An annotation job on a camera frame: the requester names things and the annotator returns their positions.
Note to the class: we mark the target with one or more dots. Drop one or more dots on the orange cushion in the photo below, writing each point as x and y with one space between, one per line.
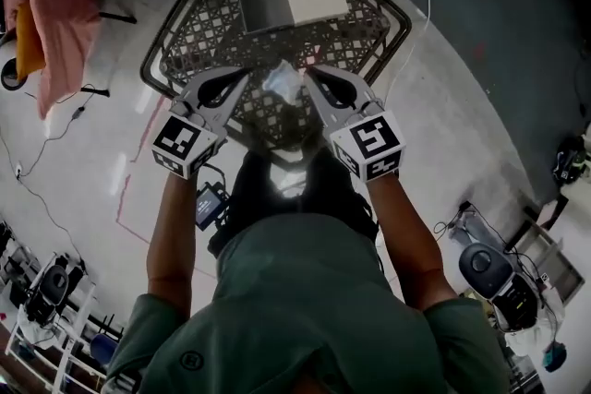
28 41

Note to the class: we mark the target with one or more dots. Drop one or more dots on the wooden frame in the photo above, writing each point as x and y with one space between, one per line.
554 263

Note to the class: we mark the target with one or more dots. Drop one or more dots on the pink cloth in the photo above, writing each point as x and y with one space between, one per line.
60 27

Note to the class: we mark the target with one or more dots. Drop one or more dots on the black power adapter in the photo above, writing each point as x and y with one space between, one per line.
79 113

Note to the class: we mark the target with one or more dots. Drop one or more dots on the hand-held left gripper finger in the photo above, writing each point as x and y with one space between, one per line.
191 88
231 106

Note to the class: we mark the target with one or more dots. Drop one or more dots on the black stand base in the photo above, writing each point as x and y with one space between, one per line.
117 17

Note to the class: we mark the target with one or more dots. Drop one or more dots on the person's left forearm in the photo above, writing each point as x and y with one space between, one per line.
168 244

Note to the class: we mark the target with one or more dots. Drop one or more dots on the small black screen device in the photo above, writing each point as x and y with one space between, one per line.
208 205

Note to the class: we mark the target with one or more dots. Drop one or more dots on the dark woven glass-top table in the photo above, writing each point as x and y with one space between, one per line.
212 27

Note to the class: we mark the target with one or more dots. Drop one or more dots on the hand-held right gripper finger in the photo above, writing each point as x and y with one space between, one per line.
362 93
321 101

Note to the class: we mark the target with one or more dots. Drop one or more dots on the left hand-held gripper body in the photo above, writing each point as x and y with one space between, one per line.
180 140

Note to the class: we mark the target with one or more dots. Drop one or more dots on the black padded device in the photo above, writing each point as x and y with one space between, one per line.
55 290

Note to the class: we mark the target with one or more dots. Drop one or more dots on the black bag with green items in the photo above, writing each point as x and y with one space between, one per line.
572 161

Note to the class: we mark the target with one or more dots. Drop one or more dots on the person's black trousers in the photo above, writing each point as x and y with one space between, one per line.
249 198

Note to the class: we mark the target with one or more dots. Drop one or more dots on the person's green shirt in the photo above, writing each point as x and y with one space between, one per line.
300 314

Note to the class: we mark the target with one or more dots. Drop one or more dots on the person's right forearm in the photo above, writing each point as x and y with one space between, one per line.
406 244

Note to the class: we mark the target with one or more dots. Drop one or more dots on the clear plastic bag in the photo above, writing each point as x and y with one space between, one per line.
284 83

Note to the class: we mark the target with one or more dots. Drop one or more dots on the dark grey round robot head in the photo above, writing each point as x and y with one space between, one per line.
485 267

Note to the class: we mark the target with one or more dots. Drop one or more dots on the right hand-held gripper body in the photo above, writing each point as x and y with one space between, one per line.
374 143

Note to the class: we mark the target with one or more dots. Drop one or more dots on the white round robot head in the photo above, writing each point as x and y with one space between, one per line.
11 69

